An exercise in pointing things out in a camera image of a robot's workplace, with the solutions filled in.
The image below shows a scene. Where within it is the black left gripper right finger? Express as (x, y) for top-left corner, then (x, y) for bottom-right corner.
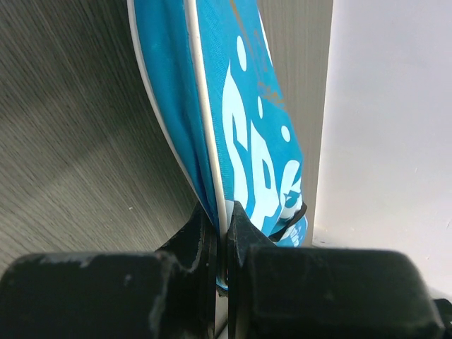
(227, 202), (451, 338)

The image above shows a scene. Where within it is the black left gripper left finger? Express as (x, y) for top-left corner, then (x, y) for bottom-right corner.
(1, 207), (216, 338)

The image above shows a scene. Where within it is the blue sport racket bag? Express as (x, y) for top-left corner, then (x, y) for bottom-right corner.
(126, 0), (309, 287)

